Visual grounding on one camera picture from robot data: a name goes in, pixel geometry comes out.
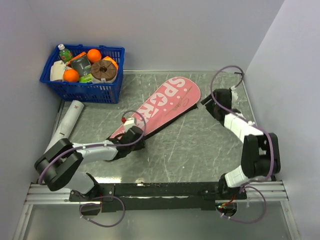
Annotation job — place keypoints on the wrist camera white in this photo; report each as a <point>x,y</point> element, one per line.
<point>234,94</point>
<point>128,122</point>

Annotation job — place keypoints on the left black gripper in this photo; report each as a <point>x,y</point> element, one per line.
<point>141,144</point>

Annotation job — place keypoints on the orange snack box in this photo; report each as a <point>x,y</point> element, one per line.
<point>110,59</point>

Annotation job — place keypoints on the orange flat box rear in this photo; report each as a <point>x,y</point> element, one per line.
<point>82,54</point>

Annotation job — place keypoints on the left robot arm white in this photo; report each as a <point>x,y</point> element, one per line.
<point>58,167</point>

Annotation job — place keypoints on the white shuttlecock tube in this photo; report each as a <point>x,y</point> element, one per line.
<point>67,123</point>

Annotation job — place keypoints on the orange fruit rear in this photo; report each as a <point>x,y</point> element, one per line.
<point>94,55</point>

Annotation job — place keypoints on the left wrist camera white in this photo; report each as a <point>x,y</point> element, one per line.
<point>128,122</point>

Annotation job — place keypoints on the orange fruit front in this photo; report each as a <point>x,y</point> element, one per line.
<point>71,76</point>

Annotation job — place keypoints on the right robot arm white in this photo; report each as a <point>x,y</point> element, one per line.
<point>260,157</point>

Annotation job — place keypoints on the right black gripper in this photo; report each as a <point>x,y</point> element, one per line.
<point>209,105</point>

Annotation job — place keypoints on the blue plastic basket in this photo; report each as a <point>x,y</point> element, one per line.
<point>107,93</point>

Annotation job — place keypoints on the green small box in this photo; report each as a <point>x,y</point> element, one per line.
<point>85,78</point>

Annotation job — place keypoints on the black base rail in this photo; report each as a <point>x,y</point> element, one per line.
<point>112,197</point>

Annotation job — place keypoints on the orange fruit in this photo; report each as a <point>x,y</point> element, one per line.
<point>94,55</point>
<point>71,76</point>

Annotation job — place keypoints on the black product box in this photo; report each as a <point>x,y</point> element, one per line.
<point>82,65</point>

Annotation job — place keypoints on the cream paper bag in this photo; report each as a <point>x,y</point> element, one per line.
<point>57,71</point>

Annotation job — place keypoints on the green drink bottle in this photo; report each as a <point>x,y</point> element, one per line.
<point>64,53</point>

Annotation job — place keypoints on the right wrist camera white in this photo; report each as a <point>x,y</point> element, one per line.
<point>234,94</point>

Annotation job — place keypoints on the pink racket bag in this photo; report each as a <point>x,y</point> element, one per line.
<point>174,98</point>

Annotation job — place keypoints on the brown round cake pack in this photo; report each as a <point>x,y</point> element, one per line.
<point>103,72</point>

